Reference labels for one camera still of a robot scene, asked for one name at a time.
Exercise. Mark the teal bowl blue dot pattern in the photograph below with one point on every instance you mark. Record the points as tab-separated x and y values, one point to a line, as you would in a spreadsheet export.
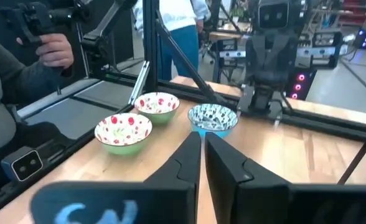
212	116

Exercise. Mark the black box with red lights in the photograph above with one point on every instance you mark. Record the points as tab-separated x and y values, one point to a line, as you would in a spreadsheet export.
307	87

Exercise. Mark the black device with blue lights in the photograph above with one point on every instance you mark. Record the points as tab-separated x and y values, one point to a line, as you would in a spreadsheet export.
362	39

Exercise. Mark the black vertical frame post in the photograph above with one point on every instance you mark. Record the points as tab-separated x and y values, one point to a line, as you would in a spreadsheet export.
150	46

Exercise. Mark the silver metal bracket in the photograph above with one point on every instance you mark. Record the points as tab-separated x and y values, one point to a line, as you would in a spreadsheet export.
139	82

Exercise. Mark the green bowl red flower pattern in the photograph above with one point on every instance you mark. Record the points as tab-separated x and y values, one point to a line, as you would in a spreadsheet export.
156	104
122	129

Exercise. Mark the black diagonal frame brace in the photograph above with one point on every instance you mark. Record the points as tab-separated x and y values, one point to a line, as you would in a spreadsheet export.
183	60

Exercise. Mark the person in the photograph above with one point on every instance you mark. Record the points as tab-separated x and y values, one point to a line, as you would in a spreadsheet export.
2	93
176	40

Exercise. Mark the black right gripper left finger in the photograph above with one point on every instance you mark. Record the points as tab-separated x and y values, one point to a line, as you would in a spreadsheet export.
170	193

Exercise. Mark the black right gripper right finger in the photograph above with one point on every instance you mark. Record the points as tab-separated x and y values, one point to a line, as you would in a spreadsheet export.
236	193

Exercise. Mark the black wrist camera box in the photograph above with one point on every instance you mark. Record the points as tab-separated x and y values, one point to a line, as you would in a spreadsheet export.
273	15

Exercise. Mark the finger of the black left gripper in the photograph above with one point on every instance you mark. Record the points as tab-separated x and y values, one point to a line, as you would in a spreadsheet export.
327	40
226	43

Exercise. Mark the black metal wood shelf rack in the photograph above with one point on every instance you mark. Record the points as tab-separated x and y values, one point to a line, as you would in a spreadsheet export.
355	160

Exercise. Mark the grey table-level camera box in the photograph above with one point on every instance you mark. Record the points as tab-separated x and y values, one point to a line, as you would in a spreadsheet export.
24	165

